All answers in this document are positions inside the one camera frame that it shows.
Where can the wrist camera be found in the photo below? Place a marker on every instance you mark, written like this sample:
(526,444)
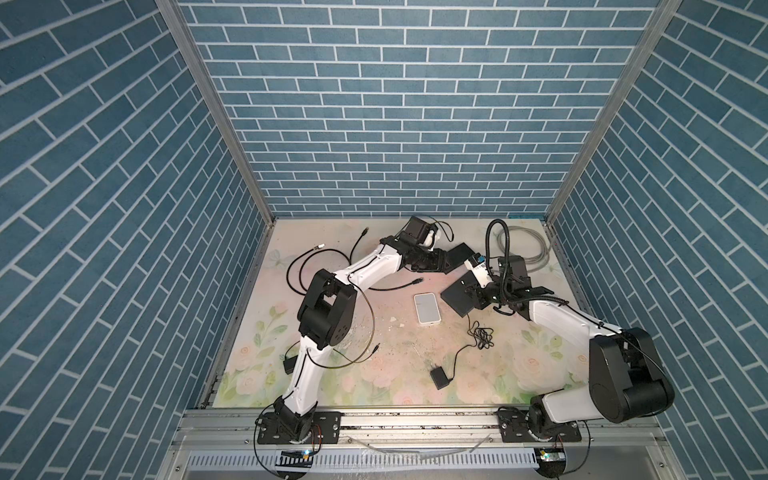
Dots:
(477,265)
(419,232)

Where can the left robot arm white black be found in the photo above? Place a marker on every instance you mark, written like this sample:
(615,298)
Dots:
(325,318)

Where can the black adapter left side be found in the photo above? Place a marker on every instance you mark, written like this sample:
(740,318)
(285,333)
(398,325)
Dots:
(362,358)

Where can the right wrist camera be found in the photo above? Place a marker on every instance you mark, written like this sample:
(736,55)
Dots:
(477,265)

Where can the white small router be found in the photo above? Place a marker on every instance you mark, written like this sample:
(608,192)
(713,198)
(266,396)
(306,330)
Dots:
(427,309)

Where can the black ribbed box device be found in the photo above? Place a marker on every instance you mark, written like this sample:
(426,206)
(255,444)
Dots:
(459,255)

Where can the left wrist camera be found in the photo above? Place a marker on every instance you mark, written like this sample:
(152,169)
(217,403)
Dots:
(419,232)

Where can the black power adapter with plug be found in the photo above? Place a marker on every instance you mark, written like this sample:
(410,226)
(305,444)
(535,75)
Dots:
(481,339)

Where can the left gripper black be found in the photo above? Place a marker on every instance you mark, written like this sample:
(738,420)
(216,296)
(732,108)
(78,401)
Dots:
(436,263)

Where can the dark grey network switch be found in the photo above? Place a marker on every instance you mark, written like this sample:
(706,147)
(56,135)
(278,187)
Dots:
(465,295)

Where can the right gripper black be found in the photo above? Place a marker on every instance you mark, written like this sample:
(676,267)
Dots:
(497,279)

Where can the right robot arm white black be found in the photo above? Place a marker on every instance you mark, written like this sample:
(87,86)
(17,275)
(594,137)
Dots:
(625,379)

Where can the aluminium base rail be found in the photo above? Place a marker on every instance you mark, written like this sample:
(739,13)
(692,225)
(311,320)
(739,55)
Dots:
(457,442)

